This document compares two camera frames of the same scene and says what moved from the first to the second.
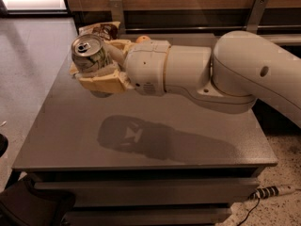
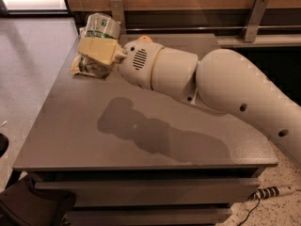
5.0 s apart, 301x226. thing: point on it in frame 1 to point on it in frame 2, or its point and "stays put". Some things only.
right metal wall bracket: [257, 12] stays put
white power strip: [270, 191] stays put
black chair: [22, 203] stays put
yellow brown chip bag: [106, 30] to [85, 65]
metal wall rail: [210, 27] stays put
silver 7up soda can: [89, 55] to [102, 25]
